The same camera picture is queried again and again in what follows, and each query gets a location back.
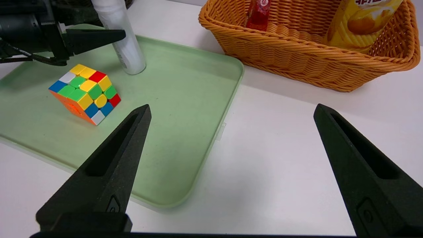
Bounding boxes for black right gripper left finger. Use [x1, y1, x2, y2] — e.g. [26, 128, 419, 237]
[36, 104, 152, 232]

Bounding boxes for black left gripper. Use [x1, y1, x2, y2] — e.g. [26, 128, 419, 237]
[0, 12, 126, 66]

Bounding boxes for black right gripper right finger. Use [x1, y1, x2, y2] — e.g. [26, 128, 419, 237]
[313, 103, 423, 237]

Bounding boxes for white bottle with grey cap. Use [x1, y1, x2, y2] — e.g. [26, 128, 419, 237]
[91, 0, 147, 75]

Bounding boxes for colourful puzzle cube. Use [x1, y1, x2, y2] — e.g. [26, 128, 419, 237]
[48, 64, 122, 126]

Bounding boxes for yellow hexagonal biscuit box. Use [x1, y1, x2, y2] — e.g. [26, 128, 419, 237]
[322, 0, 404, 54]

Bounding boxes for small red drink carton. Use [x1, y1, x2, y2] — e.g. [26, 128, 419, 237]
[245, 0, 272, 32]

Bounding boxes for orange wicker basket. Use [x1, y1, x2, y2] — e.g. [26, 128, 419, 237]
[198, 0, 421, 93]

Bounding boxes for light green plastic tray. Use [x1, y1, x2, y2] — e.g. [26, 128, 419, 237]
[0, 24, 245, 209]

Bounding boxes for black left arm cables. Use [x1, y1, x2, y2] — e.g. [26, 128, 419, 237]
[0, 38, 66, 66]

